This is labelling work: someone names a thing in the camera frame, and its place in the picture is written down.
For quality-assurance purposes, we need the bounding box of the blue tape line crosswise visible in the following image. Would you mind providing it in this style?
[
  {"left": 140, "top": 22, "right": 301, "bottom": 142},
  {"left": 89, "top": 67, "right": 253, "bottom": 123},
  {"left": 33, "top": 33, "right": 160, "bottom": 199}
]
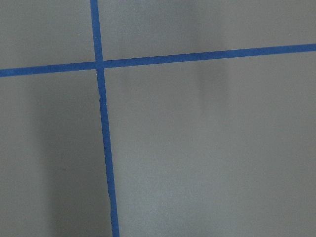
[{"left": 0, "top": 43, "right": 316, "bottom": 78}]

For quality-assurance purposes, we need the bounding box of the blue tape line lengthwise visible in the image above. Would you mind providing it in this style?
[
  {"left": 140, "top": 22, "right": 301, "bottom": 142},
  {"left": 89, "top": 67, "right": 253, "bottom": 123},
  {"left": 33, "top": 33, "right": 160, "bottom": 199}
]
[{"left": 90, "top": 0, "right": 120, "bottom": 237}]

